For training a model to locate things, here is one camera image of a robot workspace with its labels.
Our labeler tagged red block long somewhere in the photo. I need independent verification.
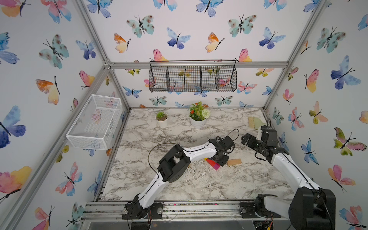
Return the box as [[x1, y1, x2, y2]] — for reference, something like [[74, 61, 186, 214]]
[[205, 158, 217, 167]]

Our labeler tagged magenta cube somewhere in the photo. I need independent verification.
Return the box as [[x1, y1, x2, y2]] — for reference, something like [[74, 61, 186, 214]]
[[213, 164, 220, 171]]

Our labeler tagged natural wood block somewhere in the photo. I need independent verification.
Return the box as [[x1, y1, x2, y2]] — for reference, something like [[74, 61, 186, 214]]
[[227, 159, 242, 166]]

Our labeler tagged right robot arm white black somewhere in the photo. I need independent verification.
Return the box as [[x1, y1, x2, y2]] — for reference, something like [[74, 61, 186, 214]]
[[241, 126, 336, 230]]

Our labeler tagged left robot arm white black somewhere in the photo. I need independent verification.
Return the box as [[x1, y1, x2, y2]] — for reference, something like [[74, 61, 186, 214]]
[[122, 136, 235, 219]]

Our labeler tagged flowering potted plant white pot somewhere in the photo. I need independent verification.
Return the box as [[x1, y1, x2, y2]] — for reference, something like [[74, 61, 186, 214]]
[[189, 101, 210, 129]]

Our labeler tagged small green potted plant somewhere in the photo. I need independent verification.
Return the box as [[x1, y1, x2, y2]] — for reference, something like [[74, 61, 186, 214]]
[[155, 111, 168, 127]]

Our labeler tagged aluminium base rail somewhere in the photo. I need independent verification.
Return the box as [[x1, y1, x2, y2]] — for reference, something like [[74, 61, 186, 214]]
[[81, 199, 323, 222]]

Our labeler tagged black wire wall basket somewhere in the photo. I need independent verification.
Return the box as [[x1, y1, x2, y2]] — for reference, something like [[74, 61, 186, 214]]
[[146, 60, 238, 93]]

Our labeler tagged white mesh wall basket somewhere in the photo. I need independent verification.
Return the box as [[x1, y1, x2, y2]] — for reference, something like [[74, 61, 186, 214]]
[[66, 94, 122, 150]]

